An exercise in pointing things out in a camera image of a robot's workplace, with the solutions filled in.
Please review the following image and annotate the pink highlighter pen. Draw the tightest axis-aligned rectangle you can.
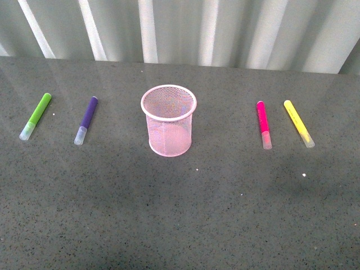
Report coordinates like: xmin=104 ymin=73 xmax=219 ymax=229
xmin=256 ymin=101 xmax=272 ymax=150

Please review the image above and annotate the purple highlighter pen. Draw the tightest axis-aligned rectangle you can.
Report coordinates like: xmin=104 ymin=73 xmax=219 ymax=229
xmin=74 ymin=96 xmax=98 ymax=145

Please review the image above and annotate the pink mesh pen cup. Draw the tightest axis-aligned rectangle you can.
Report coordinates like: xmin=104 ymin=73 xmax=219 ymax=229
xmin=141 ymin=84 xmax=197 ymax=157

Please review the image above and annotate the yellow highlighter pen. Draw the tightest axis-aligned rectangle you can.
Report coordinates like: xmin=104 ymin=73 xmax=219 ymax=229
xmin=283 ymin=100 xmax=315 ymax=148

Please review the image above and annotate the green highlighter pen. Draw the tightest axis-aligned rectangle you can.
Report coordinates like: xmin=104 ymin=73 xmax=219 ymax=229
xmin=19 ymin=93 xmax=52 ymax=141

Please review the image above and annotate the white pleated curtain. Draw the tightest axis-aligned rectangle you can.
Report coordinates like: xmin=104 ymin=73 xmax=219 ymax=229
xmin=1 ymin=1 xmax=359 ymax=74

